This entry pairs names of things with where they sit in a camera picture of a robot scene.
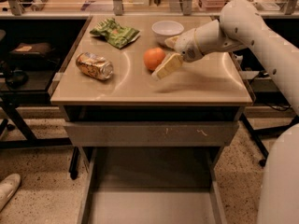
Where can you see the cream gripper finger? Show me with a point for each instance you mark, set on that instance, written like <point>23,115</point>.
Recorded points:
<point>170,42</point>
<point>171,63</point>

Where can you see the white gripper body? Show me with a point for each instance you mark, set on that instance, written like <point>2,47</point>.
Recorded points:
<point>187,46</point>

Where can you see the orange fruit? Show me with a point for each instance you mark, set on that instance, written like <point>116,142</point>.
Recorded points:
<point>153,57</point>

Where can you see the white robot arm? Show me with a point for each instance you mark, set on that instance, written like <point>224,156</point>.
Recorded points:
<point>241,26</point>

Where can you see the grey drawer cabinet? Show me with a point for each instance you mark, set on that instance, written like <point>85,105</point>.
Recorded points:
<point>198,106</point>

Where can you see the open lower drawer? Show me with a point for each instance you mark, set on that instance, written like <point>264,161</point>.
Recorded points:
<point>151,185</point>

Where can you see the white ceramic bowl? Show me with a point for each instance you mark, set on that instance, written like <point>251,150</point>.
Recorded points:
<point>165,29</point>

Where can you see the green chip bag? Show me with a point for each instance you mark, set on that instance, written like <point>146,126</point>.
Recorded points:
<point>116,35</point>

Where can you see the crushed gold soda can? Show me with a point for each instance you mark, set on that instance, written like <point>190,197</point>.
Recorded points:
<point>94,66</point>

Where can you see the dark bag on shelf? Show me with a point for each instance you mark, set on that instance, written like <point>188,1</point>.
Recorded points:
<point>32,51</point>

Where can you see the white shoe left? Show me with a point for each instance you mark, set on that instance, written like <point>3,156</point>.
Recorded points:
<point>8,187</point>

